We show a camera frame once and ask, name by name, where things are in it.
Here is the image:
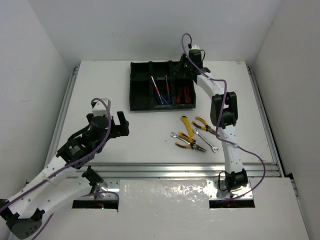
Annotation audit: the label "red utility knife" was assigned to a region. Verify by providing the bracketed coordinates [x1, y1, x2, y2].
[175, 87, 183, 105]
[183, 86, 191, 104]

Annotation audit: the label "yellow pliers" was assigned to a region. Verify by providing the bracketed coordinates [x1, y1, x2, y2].
[191, 116, 217, 135]
[175, 131, 207, 153]

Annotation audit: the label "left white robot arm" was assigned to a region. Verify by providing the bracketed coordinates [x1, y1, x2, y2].
[0, 110, 130, 240]

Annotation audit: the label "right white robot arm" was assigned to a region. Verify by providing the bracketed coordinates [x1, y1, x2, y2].
[174, 45, 248, 192]

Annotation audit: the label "black six-compartment organizer tray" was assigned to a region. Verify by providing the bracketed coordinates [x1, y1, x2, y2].
[129, 60, 196, 112]

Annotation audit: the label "yellow utility knife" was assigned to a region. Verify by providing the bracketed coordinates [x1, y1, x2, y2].
[180, 115, 194, 137]

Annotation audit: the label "silver wrench left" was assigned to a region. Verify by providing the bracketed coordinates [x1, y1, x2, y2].
[170, 132, 189, 144]

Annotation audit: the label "silver wrench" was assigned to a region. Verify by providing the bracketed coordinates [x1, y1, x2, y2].
[170, 132, 189, 144]
[193, 130, 220, 153]

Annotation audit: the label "silver wrench right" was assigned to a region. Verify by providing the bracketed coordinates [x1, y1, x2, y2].
[193, 130, 220, 153]

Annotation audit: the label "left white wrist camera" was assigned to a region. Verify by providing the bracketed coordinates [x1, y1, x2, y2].
[91, 98, 111, 117]

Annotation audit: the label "left aluminium side rail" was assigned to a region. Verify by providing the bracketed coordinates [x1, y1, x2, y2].
[44, 65, 80, 176]

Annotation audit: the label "aluminium side rail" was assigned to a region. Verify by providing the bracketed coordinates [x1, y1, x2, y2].
[246, 65, 285, 178]
[44, 65, 80, 176]

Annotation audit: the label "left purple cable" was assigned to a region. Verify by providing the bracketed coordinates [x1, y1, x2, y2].
[0, 97, 112, 240]

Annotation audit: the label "purple cable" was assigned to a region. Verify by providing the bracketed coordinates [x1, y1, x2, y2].
[0, 97, 112, 240]
[180, 33, 266, 201]

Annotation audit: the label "aluminium front rail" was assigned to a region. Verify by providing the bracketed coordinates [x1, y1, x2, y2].
[22, 162, 283, 201]

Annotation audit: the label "right aluminium side rail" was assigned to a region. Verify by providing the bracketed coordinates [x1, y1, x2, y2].
[246, 65, 285, 178]

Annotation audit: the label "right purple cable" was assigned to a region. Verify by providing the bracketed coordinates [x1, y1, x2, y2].
[180, 33, 266, 201]

